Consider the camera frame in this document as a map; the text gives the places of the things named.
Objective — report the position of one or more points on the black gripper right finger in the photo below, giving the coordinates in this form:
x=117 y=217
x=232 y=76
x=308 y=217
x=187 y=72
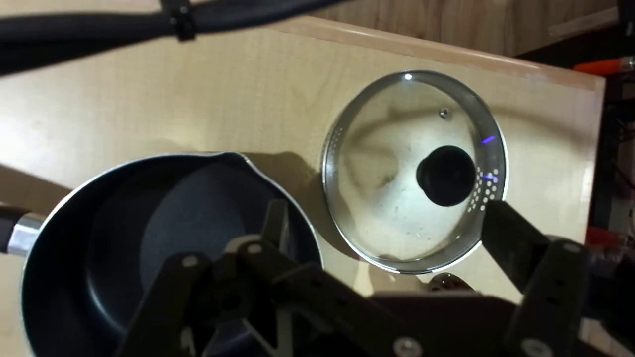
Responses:
x=548 y=285

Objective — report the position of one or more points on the glass pot lid black knob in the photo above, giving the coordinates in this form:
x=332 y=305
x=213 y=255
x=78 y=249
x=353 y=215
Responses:
x=389 y=199

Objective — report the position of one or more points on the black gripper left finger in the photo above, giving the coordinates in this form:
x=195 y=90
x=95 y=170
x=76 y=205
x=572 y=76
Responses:
x=199 y=291

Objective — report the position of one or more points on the orange black bar clamp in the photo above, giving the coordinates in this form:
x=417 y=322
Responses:
x=605 y=67

